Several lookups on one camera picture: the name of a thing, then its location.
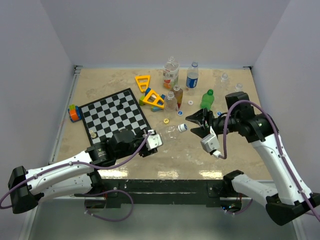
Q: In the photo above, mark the crushed bottle white cap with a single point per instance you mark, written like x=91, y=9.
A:
x=182, y=127

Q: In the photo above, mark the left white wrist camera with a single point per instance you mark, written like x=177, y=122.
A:
x=153, y=140

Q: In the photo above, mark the beige chess piece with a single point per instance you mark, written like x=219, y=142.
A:
x=93, y=134

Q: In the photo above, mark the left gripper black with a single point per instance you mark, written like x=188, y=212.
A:
x=145, y=152

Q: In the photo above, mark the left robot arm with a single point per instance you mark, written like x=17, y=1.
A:
x=77, y=174

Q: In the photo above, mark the fruit tea bottle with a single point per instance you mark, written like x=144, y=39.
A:
x=170, y=73

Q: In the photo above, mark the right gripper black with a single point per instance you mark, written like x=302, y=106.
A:
x=200, y=117

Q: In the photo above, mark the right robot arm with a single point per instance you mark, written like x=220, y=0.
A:
x=290, y=198

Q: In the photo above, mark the dark blue block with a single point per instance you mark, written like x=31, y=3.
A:
x=147, y=90

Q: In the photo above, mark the yellow triangle frame near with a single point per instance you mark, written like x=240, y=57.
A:
x=154, y=99

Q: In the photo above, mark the black white chessboard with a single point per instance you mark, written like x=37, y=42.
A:
x=105, y=117

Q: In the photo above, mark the green soda bottle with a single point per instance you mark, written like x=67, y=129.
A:
x=207, y=100

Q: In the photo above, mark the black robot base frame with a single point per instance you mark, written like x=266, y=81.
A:
x=209, y=192

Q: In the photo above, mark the colourful toy block car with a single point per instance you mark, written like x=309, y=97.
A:
x=74, y=113

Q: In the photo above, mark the blue label water bottle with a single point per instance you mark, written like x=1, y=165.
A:
x=192, y=75

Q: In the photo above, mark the light blue toy block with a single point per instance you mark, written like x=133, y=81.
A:
x=155, y=109

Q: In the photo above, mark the yellow triangle frame far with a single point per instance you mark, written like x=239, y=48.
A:
x=143, y=82

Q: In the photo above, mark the crushed clear bottle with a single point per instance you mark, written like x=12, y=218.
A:
x=169, y=132

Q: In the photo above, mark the yellow triangle frame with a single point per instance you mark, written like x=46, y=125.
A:
x=154, y=99
x=143, y=82

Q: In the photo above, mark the green toy block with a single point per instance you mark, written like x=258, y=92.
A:
x=141, y=100

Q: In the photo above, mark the clear empty bottle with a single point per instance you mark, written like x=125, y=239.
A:
x=170, y=102

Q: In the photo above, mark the clear plastic bottle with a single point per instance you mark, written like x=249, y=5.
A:
x=223, y=83
x=239, y=87

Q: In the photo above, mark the amber tea bottle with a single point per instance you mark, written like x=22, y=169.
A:
x=178, y=93

